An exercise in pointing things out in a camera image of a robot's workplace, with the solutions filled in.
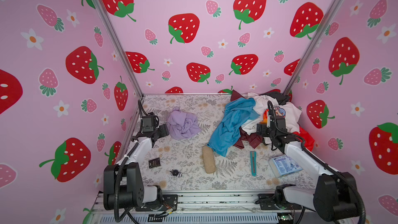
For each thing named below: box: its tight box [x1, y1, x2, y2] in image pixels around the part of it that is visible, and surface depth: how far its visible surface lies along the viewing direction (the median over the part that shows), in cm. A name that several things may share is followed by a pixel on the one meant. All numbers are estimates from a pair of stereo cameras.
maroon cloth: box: [233, 126, 264, 150], surface depth 95 cm
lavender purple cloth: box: [166, 110, 202, 140], surface depth 98 cm
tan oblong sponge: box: [202, 145, 216, 174], surface depth 88 cm
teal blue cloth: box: [207, 97, 261, 158], surface depth 97 cm
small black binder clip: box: [169, 169, 182, 178], surface depth 83 cm
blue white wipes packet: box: [268, 154, 304, 178], surface depth 81 cm
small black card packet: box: [148, 157, 162, 169], surface depth 87 cm
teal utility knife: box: [250, 150, 257, 177], surface depth 88 cm
